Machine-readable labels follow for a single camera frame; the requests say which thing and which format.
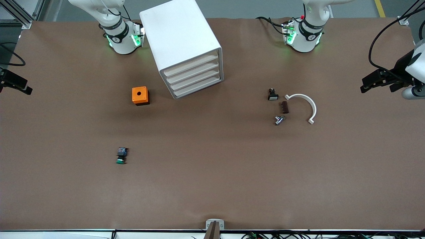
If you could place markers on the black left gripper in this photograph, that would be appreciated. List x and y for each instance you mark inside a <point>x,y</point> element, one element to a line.
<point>399,67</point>

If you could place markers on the green push button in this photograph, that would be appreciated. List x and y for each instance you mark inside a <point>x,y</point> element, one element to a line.
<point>121,154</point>

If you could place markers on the white plastic drawer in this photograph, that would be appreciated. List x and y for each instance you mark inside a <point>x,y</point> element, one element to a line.
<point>195,80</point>

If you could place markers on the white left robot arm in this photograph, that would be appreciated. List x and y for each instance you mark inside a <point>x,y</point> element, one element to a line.
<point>308,43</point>

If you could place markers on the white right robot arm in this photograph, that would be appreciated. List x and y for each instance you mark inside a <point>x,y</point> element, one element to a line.
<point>121,43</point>

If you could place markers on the white drawer cabinet housing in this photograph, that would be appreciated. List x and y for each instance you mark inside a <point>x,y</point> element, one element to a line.
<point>179,30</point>

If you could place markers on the white curved plastic arc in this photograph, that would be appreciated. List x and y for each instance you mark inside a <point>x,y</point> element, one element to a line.
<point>300,96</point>

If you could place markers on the brown rectangular block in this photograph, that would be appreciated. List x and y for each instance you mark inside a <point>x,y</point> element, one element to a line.
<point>285,107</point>

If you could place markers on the silver metal connector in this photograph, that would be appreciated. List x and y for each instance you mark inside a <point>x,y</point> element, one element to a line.
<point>279,120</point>

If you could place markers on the brown table cover sheet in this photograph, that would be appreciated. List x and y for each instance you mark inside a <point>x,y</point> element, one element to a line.
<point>212,172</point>

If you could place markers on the aluminium frame profile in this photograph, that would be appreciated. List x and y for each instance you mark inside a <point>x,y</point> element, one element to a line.
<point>20,15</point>
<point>403,21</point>

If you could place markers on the black white rectangular switch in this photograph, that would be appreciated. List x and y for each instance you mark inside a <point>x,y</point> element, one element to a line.
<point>273,96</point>

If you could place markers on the orange button enclosure box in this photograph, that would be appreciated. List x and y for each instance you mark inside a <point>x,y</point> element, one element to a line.
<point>139,99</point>

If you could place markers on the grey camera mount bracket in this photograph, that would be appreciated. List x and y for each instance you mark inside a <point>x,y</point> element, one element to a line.
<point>214,232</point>

